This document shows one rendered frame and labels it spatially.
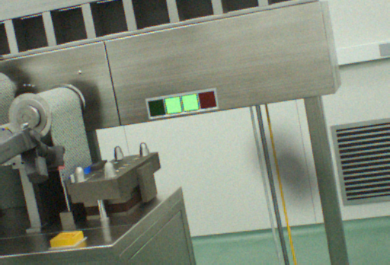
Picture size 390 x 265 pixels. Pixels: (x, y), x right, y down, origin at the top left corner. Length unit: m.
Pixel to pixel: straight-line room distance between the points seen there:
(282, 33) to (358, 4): 2.33
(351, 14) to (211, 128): 1.16
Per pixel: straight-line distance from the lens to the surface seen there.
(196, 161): 5.07
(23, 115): 2.40
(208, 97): 2.53
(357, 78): 4.80
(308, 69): 2.47
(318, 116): 2.65
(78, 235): 2.18
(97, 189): 2.32
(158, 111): 2.59
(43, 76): 2.74
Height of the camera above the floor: 1.42
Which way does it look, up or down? 7 degrees down
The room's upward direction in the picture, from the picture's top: 10 degrees counter-clockwise
